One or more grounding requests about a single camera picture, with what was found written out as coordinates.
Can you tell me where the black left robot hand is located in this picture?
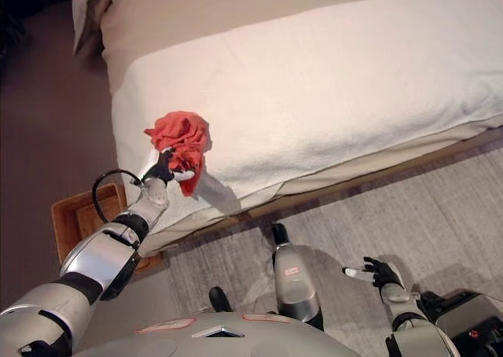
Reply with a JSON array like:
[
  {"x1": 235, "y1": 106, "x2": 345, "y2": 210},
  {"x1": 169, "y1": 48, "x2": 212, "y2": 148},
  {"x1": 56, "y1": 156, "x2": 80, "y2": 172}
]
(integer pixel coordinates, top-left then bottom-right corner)
[{"x1": 142, "y1": 148, "x2": 196, "y2": 185}]

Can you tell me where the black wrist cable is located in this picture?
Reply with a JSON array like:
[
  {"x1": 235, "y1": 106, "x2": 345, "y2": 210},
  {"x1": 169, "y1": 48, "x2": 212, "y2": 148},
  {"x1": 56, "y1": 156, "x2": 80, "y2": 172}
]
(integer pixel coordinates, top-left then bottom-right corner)
[{"x1": 91, "y1": 169, "x2": 143, "y2": 225}]

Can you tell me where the brown wicker basket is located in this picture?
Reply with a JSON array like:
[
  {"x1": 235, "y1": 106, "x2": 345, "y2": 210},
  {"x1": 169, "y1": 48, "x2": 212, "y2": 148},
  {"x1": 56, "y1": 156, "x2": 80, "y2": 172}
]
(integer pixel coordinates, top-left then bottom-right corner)
[{"x1": 50, "y1": 181, "x2": 164, "y2": 272}]

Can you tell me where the red cloth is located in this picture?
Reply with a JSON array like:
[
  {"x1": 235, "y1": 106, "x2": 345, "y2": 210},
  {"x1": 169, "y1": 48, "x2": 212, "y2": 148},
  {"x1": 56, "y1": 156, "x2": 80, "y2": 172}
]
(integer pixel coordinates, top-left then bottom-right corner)
[{"x1": 143, "y1": 110, "x2": 212, "y2": 199}]

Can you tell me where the black left robot foot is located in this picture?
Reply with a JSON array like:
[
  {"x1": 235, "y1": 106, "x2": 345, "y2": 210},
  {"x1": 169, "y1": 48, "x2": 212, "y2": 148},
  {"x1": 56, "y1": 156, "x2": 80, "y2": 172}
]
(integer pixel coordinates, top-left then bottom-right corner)
[{"x1": 208, "y1": 286, "x2": 233, "y2": 314}]

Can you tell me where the black and silver equipment cart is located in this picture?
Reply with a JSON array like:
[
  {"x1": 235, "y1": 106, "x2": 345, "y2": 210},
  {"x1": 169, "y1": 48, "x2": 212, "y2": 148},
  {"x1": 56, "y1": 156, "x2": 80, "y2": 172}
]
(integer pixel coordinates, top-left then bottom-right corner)
[{"x1": 419, "y1": 289, "x2": 503, "y2": 357}]

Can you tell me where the beige bed frame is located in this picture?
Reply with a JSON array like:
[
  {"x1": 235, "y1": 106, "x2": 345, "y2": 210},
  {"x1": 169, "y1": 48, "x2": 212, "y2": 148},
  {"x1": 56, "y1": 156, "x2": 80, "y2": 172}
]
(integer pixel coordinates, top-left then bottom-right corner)
[{"x1": 163, "y1": 125, "x2": 503, "y2": 254}]

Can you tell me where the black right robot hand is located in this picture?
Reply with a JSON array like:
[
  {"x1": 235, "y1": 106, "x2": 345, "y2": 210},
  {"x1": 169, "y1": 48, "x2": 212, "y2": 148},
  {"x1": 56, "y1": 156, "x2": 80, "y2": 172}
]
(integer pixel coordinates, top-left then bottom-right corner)
[{"x1": 342, "y1": 256, "x2": 404, "y2": 289}]

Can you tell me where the white bed blanket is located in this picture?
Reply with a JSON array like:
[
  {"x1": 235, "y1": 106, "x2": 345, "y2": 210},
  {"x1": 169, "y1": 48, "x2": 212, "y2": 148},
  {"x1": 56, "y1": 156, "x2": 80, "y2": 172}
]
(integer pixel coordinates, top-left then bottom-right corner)
[{"x1": 111, "y1": 0, "x2": 503, "y2": 237}]

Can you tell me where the silver right robot leg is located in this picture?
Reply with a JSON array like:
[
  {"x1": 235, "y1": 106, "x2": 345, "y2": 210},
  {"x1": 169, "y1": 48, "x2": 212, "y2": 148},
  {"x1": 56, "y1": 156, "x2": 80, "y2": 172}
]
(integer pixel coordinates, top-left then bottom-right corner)
[{"x1": 270, "y1": 223, "x2": 325, "y2": 332}]

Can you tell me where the grey patterned rug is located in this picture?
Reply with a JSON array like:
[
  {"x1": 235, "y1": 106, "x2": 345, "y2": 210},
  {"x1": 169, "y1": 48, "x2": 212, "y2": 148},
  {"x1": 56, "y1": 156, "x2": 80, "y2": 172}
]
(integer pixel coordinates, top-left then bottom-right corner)
[{"x1": 163, "y1": 144, "x2": 503, "y2": 357}]

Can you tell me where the grey robot torso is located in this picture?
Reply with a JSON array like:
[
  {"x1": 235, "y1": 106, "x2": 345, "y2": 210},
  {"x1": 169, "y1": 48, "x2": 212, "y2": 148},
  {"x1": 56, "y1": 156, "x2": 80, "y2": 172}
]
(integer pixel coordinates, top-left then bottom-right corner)
[{"x1": 73, "y1": 311, "x2": 359, "y2": 357}]

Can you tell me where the bed with white blanket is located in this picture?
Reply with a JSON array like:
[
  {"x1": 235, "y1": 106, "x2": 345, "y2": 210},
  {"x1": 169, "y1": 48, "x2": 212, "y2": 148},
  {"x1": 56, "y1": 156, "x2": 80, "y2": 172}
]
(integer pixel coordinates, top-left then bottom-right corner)
[{"x1": 72, "y1": 0, "x2": 503, "y2": 258}]

